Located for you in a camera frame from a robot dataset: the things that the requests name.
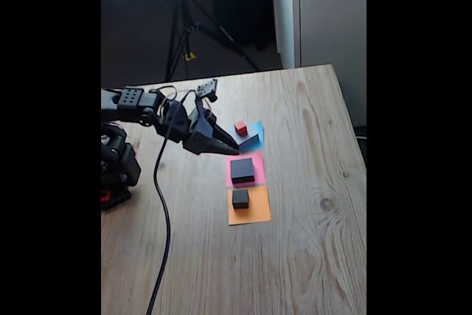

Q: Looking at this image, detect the black tripod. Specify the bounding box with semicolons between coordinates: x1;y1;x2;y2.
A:
164;0;261;83

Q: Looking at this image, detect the small dark grey cube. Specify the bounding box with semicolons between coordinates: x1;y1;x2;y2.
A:
232;188;251;210

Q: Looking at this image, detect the white grey cabinet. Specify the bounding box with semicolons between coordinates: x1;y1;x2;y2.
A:
271;0;367;128

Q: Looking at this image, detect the medium black square block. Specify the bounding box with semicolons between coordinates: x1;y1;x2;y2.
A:
229;157;257;186

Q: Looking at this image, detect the pink paper sheet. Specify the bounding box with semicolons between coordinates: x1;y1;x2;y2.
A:
225;150;266;188

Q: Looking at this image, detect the red black table clamp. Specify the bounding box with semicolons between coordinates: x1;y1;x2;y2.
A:
100;186;133;211

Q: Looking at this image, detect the orange paper sheet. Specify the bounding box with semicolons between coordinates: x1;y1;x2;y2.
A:
227;184;272;226

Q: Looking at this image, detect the large grey square block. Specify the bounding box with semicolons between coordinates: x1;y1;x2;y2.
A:
230;125;260;152

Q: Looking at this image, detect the blue paper sheet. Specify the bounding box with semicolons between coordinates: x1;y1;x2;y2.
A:
227;120;266;153

